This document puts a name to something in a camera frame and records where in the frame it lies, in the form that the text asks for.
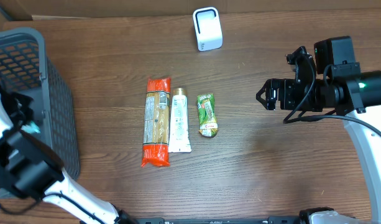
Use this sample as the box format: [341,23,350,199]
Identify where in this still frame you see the white barcode scanner stand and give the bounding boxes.
[193,7,223,52]

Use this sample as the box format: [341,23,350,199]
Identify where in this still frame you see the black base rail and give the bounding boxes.
[137,216,309,224]

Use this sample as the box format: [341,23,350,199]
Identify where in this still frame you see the teal snack packet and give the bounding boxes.
[21,121,40,134]

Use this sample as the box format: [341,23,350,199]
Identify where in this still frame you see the green juice carton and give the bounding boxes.
[197,93,218,138]

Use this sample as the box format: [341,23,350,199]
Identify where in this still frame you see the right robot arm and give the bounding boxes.
[255,71,381,223]

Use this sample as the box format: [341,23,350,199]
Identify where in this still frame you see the grey plastic shopping basket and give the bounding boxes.
[0,28,80,181]

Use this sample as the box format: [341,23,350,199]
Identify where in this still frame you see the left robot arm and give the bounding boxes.
[0,85,136,223]

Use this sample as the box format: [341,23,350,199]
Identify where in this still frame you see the cardboard back panel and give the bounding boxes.
[0,0,381,20]

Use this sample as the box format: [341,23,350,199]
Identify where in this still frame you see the orange spaghetti packet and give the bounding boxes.
[141,77,171,167]

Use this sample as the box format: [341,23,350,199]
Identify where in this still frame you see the white tube gold cap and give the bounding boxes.
[168,88,191,153]

